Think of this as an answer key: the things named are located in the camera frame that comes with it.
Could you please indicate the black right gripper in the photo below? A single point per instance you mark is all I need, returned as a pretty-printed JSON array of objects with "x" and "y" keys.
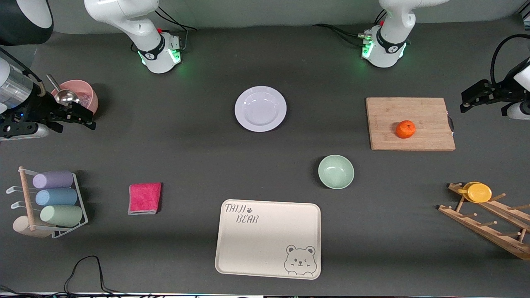
[{"x": 36, "y": 108}]

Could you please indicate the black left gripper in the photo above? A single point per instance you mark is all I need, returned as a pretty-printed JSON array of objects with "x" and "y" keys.
[{"x": 495, "y": 91}]

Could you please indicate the orange fruit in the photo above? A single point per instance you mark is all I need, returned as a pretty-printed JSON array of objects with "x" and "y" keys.
[{"x": 405, "y": 129}]

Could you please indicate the white round plate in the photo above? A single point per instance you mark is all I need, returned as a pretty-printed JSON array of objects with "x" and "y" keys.
[{"x": 260, "y": 108}]

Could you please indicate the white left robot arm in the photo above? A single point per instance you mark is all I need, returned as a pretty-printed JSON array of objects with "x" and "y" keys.
[{"x": 389, "y": 37}]

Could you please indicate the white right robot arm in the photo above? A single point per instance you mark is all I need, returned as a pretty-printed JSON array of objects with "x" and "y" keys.
[{"x": 149, "y": 41}]

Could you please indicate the pink bowl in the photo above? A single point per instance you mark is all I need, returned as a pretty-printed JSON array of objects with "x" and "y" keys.
[{"x": 85, "y": 91}]

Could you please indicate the metal scoop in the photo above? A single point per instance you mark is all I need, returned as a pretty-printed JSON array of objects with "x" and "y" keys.
[{"x": 66, "y": 97}]

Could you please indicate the purple cup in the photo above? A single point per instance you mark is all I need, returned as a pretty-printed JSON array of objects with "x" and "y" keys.
[{"x": 54, "y": 179}]

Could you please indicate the wooden cutting board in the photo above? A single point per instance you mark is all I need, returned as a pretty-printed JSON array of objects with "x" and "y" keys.
[{"x": 408, "y": 124}]

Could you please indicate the blue cup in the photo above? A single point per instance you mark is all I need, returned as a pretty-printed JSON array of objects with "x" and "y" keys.
[{"x": 57, "y": 197}]

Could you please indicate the yellow mug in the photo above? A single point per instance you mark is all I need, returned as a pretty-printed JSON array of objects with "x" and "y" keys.
[{"x": 479, "y": 193}]

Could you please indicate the pink folded cloth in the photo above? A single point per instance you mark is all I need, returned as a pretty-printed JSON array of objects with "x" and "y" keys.
[{"x": 145, "y": 198}]

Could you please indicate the green cup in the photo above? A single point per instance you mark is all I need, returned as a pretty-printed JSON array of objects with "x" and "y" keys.
[{"x": 62, "y": 215}]

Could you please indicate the beige cup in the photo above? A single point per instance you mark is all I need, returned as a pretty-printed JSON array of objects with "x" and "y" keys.
[{"x": 22, "y": 227}]

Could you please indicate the wooden peg mug rack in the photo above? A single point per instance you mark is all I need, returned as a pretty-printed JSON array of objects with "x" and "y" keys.
[{"x": 488, "y": 229}]

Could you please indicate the mint green bowl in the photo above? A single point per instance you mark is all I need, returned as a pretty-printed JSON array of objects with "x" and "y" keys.
[{"x": 336, "y": 172}]

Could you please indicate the cream bear print tray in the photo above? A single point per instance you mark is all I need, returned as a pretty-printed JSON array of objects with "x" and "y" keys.
[{"x": 265, "y": 244}]

